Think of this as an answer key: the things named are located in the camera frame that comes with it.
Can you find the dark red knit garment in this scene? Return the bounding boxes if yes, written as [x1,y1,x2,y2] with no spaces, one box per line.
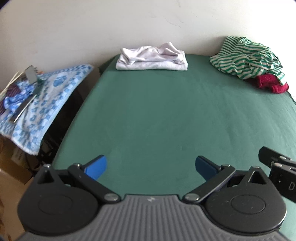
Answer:
[254,74,289,94]

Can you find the grey metal bar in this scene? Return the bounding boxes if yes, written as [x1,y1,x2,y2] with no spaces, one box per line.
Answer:
[9,93,38,123]

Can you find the white folded cloth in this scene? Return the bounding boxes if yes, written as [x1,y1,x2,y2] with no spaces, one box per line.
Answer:
[116,42,188,71]

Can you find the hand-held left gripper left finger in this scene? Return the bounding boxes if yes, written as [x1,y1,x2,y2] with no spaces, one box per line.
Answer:
[35,155,122,204]

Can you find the blue patterned towel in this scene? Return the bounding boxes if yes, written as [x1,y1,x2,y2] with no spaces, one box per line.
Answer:
[0,64,95,155]

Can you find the green blanket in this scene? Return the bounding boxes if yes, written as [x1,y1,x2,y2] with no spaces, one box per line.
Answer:
[51,53,296,196]

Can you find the beige stick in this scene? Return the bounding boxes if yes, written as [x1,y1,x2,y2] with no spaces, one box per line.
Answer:
[0,71,25,96]

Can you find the green white striped shirt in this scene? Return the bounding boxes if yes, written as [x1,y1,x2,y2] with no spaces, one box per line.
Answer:
[209,36,285,85]

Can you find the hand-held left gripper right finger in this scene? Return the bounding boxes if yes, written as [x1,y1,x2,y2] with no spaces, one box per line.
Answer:
[183,156,269,204]

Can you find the cardboard box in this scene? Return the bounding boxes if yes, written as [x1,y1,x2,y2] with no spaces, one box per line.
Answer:
[0,136,35,184]

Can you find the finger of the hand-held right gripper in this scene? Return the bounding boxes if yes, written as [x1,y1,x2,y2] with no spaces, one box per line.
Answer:
[258,146,296,171]

